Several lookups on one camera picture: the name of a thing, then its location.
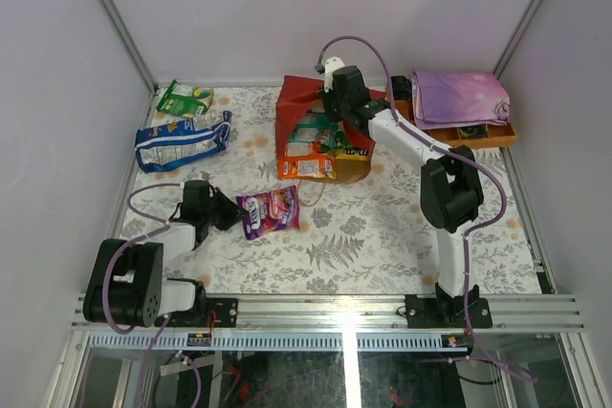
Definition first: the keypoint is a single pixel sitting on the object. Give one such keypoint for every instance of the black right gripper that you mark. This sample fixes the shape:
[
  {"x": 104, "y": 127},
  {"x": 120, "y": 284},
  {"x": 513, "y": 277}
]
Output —
[{"x": 327, "y": 96}]

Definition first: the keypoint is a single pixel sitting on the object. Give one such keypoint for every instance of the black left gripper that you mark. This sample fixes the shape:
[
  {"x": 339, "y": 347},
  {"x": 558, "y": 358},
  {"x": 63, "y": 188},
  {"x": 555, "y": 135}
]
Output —
[{"x": 218, "y": 209}]

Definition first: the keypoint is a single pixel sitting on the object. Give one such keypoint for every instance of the red brown paper bag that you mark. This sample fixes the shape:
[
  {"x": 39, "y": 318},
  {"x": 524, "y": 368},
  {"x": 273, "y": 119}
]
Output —
[{"x": 299, "y": 95}]

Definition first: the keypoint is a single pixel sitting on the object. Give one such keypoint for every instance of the purple Fox's candy bag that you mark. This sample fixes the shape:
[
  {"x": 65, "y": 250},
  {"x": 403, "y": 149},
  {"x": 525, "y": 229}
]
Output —
[{"x": 269, "y": 211}]

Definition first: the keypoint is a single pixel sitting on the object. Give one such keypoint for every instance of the orange Fox's candy bag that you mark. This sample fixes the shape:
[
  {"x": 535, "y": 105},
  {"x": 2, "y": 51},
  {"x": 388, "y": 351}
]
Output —
[{"x": 313, "y": 166}]

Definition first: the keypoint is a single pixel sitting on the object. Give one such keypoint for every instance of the blue white snack packet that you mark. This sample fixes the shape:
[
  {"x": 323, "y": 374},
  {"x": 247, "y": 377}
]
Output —
[{"x": 167, "y": 147}]

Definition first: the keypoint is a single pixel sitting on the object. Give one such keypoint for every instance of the green Fox's candy bag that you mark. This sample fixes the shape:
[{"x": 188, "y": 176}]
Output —
[{"x": 185, "y": 101}]

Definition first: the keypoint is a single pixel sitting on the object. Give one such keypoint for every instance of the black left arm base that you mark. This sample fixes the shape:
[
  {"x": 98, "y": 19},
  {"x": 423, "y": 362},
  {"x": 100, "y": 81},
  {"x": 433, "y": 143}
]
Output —
[{"x": 212, "y": 312}]

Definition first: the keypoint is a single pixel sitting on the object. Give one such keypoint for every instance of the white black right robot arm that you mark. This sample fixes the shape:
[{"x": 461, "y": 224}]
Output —
[{"x": 450, "y": 189}]

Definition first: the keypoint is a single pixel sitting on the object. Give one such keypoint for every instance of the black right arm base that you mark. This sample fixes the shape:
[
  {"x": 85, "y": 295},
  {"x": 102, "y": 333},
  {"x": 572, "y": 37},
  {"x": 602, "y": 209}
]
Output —
[{"x": 442, "y": 311}]

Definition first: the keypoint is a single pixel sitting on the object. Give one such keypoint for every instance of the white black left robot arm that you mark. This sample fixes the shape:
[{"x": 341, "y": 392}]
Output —
[{"x": 128, "y": 289}]

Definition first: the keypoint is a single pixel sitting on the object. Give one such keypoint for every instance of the teal green snack packet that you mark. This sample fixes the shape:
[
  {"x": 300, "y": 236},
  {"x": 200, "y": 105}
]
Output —
[{"x": 314, "y": 133}]

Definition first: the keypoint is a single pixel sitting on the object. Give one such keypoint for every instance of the yellow snack packet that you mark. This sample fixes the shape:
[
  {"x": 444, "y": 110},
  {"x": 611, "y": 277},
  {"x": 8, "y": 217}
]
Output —
[{"x": 345, "y": 150}]

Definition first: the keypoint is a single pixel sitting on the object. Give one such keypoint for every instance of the dark packet in tray corner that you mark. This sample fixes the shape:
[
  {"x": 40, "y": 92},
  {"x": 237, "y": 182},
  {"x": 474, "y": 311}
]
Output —
[{"x": 401, "y": 87}]

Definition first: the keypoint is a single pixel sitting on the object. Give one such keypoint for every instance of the purple princess print cloth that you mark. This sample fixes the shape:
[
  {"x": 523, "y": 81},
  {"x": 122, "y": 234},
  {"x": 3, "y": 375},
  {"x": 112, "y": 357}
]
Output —
[{"x": 443, "y": 100}]

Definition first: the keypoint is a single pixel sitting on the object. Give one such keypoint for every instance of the orange wooden compartment tray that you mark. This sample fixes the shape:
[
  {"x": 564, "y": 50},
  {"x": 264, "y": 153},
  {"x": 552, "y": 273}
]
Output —
[{"x": 499, "y": 136}]

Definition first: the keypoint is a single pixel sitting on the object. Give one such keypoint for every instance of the dark green gold packet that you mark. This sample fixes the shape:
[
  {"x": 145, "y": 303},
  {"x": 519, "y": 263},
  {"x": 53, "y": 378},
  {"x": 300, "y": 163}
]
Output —
[{"x": 473, "y": 132}]

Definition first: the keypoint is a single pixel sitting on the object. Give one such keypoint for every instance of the blue grey cable duct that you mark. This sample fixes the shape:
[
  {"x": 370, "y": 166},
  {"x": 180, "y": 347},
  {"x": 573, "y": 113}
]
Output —
[{"x": 280, "y": 342}]

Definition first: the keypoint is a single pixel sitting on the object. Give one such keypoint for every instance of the aluminium front rail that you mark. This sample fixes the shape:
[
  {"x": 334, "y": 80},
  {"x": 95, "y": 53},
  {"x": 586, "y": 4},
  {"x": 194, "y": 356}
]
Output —
[{"x": 505, "y": 313}]

